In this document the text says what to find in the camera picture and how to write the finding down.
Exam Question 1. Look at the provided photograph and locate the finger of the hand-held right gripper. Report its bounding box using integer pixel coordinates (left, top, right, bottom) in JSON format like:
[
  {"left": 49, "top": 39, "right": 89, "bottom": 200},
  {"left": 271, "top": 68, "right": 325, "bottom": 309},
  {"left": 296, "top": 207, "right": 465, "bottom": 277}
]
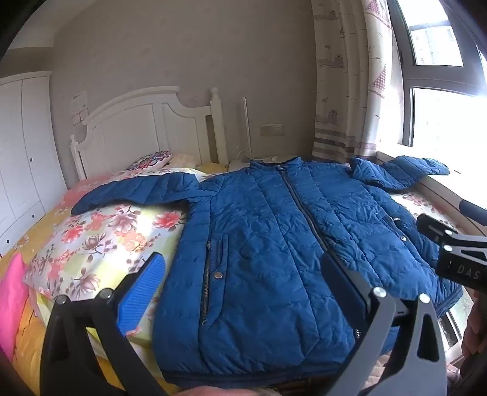
[
  {"left": 458, "top": 199, "right": 487, "bottom": 226},
  {"left": 416, "top": 214, "right": 459, "bottom": 244}
]

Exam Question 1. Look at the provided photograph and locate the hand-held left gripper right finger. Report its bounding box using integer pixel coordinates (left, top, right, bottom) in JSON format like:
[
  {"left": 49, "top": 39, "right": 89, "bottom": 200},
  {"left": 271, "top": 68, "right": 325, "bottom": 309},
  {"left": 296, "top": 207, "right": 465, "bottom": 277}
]
[{"left": 321, "top": 251, "right": 447, "bottom": 396}]

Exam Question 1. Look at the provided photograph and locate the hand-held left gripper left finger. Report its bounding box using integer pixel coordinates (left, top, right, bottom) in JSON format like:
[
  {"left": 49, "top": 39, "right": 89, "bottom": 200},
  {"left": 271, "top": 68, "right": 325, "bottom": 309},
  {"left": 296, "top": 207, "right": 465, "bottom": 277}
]
[{"left": 40, "top": 251, "right": 168, "bottom": 396}]

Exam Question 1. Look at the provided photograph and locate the blue quilted jacket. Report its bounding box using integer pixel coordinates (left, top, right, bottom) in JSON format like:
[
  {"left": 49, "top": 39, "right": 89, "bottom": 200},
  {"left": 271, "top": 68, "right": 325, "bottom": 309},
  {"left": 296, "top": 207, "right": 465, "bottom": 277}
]
[{"left": 72, "top": 155, "right": 463, "bottom": 389}]

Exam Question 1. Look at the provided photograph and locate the beige window sill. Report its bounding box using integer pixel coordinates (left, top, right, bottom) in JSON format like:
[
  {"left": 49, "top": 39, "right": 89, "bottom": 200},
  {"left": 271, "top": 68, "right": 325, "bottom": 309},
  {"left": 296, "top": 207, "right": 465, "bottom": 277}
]
[{"left": 375, "top": 150, "right": 487, "bottom": 237}]

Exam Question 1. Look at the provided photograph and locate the floral quilt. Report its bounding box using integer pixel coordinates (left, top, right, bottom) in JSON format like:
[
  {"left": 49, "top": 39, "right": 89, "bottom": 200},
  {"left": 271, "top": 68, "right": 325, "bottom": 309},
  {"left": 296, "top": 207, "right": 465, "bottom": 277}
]
[{"left": 23, "top": 165, "right": 463, "bottom": 347}]

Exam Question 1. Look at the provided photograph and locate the coral pink pillow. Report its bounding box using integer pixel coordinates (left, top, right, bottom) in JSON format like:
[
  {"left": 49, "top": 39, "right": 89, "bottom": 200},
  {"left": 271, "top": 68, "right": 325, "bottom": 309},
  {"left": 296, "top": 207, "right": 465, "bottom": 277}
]
[{"left": 61, "top": 174, "right": 126, "bottom": 208}]

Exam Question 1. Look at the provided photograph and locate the colourful patterned pillow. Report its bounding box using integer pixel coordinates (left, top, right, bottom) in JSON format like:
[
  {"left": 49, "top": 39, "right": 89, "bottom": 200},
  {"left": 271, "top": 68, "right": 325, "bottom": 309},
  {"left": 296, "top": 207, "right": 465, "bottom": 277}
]
[{"left": 127, "top": 151, "right": 173, "bottom": 171}]

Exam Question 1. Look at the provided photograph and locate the pink cloth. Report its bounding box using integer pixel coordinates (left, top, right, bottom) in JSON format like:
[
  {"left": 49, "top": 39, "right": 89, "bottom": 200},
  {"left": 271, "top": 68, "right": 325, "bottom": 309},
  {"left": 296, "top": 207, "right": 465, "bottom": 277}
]
[{"left": 0, "top": 253, "right": 30, "bottom": 353}]

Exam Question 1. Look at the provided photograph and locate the cream cushion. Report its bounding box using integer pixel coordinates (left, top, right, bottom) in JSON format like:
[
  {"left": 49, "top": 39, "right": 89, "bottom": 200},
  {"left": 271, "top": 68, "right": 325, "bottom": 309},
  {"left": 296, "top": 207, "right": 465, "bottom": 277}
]
[{"left": 170, "top": 152, "right": 199, "bottom": 168}]

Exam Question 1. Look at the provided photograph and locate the yellow pillow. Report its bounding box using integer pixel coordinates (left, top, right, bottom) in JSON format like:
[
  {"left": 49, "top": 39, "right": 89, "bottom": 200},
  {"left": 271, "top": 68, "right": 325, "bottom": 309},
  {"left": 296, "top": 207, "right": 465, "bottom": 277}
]
[{"left": 196, "top": 162, "right": 229, "bottom": 176}]

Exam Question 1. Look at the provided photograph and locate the white bedside table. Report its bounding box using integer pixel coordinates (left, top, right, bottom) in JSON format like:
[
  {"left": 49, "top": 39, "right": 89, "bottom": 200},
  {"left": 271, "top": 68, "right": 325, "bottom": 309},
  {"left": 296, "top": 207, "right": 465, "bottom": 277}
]
[{"left": 228, "top": 154, "right": 299, "bottom": 172}]

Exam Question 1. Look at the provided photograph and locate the white bed headboard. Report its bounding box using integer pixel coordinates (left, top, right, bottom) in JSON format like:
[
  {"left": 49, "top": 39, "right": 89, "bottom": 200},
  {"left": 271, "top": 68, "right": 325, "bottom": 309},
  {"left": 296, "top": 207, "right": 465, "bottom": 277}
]
[{"left": 70, "top": 87, "right": 229, "bottom": 181}]

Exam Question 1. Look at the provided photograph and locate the dark framed window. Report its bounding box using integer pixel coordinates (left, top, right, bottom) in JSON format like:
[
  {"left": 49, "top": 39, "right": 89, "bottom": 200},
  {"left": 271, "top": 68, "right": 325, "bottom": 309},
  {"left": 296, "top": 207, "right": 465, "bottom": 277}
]
[{"left": 388, "top": 0, "right": 487, "bottom": 176}]

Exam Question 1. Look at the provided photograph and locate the patterned beige curtain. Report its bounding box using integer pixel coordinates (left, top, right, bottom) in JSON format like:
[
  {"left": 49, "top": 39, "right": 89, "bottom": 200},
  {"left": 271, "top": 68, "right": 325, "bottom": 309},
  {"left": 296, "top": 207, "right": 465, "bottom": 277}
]
[{"left": 310, "top": 0, "right": 404, "bottom": 162}]

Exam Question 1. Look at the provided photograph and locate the white pole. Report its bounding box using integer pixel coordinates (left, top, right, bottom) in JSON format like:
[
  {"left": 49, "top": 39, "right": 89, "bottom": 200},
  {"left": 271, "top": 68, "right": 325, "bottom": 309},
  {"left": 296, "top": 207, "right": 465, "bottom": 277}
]
[{"left": 243, "top": 97, "right": 253, "bottom": 161}]

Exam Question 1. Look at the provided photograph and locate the white wardrobe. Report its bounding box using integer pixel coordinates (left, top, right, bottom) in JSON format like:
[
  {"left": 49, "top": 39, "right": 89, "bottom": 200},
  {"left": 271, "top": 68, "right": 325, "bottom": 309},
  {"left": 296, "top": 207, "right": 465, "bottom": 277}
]
[{"left": 0, "top": 71, "right": 69, "bottom": 257}]

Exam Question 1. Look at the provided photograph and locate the white cable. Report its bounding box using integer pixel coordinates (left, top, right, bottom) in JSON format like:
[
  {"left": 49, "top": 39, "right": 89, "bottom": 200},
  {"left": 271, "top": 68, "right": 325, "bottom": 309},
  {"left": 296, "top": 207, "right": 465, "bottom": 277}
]
[{"left": 236, "top": 148, "right": 264, "bottom": 162}]

